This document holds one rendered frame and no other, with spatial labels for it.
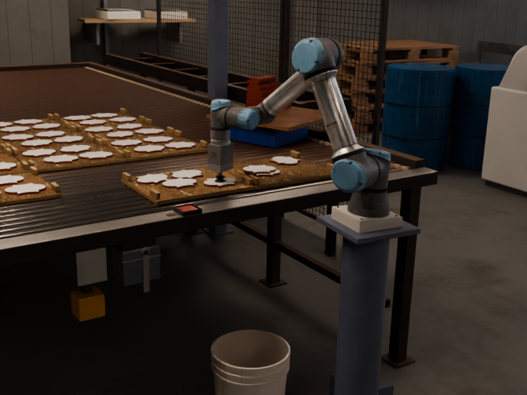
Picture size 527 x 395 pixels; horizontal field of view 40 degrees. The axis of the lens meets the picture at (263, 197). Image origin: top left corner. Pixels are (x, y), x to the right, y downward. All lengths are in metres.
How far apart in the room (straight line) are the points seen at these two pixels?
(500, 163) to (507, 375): 3.19
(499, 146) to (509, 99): 0.40
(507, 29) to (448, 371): 8.10
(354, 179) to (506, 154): 4.09
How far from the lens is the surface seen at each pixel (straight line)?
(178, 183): 2.77
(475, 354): 3.67
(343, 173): 2.39
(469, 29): 10.59
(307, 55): 2.43
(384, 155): 2.52
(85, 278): 2.43
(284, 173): 2.97
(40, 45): 7.27
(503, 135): 6.39
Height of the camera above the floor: 1.71
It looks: 17 degrees down
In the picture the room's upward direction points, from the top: 1 degrees clockwise
